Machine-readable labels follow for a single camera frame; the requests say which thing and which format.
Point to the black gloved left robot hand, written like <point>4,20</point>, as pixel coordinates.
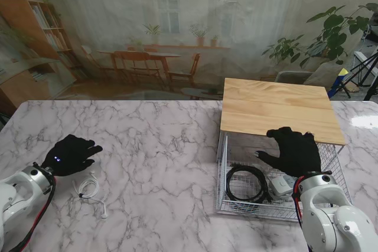
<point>71,154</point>

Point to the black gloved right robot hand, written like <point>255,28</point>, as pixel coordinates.
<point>298,154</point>

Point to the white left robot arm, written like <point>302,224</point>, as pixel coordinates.
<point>17,193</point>

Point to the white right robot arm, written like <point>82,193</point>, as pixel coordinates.
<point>330,219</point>

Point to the yellow and blue object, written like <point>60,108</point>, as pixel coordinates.
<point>342,72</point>

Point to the black tripod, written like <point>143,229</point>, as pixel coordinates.
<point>370,88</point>

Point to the printed room scene backdrop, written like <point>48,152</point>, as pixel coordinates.
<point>88,13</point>

